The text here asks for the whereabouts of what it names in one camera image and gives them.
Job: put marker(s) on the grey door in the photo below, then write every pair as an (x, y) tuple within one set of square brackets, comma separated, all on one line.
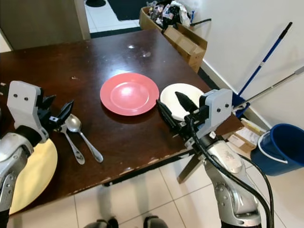
[(42, 23)]

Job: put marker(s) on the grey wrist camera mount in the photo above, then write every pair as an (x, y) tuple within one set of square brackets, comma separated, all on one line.
[(23, 102), (216, 109)]

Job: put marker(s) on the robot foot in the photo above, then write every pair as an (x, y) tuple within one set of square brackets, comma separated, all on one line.
[(100, 222), (154, 222)]

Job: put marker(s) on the pink plate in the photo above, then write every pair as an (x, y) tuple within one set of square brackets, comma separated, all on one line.
[(129, 94)]

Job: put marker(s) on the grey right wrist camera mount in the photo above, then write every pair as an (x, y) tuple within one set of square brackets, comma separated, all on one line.
[(216, 109)]

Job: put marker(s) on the blue bucket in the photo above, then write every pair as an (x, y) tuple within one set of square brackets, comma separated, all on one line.
[(280, 149)]

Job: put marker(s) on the brown cardboard box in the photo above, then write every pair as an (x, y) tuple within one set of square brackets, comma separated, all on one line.
[(187, 45)]

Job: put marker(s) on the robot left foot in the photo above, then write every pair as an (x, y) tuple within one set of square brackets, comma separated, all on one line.
[(100, 222)]

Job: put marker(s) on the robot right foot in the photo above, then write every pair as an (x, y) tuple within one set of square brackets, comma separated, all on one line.
[(154, 222)]

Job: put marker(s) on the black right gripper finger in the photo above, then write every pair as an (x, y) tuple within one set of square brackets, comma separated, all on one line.
[(185, 103), (170, 118)]

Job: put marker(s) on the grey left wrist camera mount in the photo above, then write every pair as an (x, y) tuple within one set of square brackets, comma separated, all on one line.
[(23, 102)]

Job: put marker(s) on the large steel spoon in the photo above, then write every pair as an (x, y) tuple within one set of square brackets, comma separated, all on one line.
[(73, 123)]

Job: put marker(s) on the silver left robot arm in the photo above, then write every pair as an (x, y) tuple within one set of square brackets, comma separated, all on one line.
[(12, 156)]

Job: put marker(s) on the yellow plate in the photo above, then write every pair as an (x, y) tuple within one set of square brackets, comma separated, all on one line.
[(40, 171)]

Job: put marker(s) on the flat labelled carton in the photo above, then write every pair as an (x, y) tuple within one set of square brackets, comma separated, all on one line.
[(244, 135)]

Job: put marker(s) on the small steel spoon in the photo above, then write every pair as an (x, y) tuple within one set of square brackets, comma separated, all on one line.
[(75, 151)]

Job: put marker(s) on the black floor mat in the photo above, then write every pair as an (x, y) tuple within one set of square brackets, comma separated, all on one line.
[(126, 8)]

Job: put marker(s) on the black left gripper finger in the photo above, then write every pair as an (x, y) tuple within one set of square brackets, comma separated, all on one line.
[(47, 102), (66, 114)]

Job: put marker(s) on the dark wooden dining table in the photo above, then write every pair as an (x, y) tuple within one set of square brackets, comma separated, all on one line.
[(123, 137)]

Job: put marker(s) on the white bowl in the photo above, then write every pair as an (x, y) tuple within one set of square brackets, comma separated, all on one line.
[(171, 92)]

